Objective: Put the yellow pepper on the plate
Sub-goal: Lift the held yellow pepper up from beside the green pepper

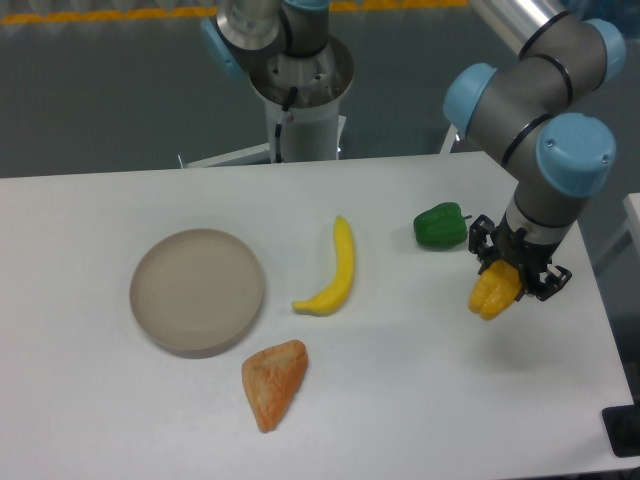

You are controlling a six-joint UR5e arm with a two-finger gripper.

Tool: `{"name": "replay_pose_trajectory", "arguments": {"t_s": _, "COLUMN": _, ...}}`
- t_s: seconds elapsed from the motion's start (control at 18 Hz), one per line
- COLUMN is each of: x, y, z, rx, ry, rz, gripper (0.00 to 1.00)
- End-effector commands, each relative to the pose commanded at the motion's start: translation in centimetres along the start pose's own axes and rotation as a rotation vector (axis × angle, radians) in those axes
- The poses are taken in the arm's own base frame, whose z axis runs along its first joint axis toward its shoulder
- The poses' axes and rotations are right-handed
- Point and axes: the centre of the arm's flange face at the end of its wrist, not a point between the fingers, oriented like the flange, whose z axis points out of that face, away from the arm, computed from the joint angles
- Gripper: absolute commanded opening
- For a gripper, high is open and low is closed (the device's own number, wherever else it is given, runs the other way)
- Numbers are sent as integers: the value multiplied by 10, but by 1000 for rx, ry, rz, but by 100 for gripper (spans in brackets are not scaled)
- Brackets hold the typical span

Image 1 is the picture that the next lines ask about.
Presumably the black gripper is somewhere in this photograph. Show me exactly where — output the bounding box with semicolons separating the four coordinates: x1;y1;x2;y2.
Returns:
468;215;572;302

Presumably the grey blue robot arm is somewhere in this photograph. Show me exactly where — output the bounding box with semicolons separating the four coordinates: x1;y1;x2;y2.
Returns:
201;1;626;301

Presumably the green toy pepper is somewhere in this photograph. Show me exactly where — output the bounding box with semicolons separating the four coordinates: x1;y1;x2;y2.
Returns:
413;202;468;249

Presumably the beige round plate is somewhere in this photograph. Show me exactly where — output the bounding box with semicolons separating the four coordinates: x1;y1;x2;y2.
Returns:
129;229;265;359

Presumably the white table at right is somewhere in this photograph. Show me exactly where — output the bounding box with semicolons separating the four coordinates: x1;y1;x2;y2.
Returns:
592;193;639;276

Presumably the yellow toy banana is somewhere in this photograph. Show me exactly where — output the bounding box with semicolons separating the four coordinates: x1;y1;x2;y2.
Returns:
291;216;355;316

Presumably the black device at table edge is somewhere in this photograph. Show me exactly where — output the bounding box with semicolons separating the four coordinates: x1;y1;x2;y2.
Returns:
602;404;639;458

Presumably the orange toy bread wedge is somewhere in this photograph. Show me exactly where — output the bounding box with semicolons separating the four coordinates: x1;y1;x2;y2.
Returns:
241;339;309;433

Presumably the white metal frame leg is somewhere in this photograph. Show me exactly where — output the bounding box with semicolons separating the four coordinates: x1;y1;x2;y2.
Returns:
439;124;461;155

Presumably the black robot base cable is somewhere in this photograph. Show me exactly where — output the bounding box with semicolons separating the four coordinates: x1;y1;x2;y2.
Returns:
273;86;299;164

